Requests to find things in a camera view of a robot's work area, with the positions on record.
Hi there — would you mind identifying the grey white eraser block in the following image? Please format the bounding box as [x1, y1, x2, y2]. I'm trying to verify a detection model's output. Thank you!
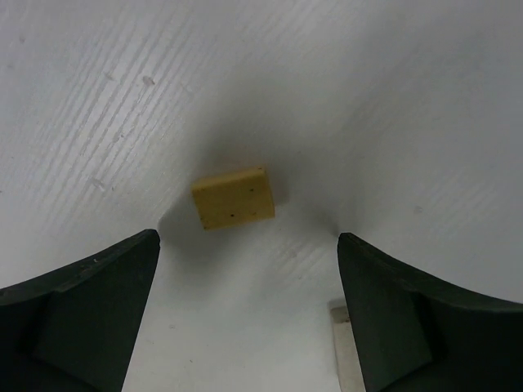
[329, 299, 365, 392]

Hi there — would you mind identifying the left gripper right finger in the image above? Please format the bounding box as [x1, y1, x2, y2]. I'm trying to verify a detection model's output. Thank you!
[337, 233, 522, 391]

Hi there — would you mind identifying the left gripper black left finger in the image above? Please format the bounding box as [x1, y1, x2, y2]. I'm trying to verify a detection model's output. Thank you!
[1, 229, 160, 391]

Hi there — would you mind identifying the tan eraser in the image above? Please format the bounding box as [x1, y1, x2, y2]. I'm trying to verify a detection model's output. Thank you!
[190, 167, 275, 230]

